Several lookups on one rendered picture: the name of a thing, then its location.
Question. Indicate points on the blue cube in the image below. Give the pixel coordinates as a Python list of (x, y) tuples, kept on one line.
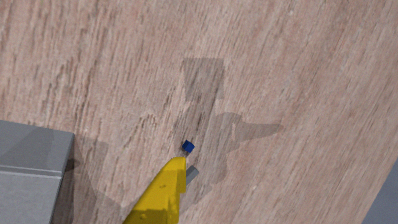
[(188, 146)]

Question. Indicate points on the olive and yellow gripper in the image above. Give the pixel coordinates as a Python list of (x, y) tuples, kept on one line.
[(159, 204)]

